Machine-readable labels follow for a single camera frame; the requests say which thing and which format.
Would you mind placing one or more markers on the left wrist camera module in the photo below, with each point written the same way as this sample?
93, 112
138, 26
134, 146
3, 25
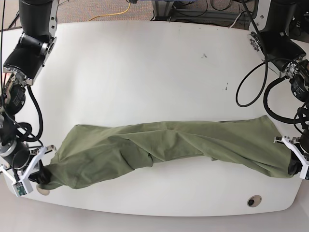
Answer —
304, 174

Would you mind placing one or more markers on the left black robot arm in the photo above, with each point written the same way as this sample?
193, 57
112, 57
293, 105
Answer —
269, 24

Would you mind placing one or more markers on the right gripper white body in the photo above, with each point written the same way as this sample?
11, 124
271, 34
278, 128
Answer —
29, 166

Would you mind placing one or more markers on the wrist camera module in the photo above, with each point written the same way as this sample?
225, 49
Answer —
22, 188
304, 174

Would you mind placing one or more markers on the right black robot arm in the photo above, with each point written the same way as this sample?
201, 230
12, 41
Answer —
38, 20

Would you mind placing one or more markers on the table cable grommet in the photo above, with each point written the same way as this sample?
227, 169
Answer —
43, 192
254, 201

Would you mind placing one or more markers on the olive green t-shirt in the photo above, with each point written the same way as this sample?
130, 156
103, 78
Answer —
92, 154

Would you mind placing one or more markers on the right table cable grommet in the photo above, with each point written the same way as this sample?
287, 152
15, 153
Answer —
254, 201

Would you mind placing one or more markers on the left table cable grommet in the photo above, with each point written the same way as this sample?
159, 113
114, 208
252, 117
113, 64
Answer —
43, 192

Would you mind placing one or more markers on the metal frame rack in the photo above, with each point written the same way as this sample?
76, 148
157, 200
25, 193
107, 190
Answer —
226, 13

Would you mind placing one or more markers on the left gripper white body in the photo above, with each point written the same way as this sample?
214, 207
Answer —
295, 147

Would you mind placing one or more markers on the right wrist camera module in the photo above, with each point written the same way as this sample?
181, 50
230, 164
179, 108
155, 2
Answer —
22, 188

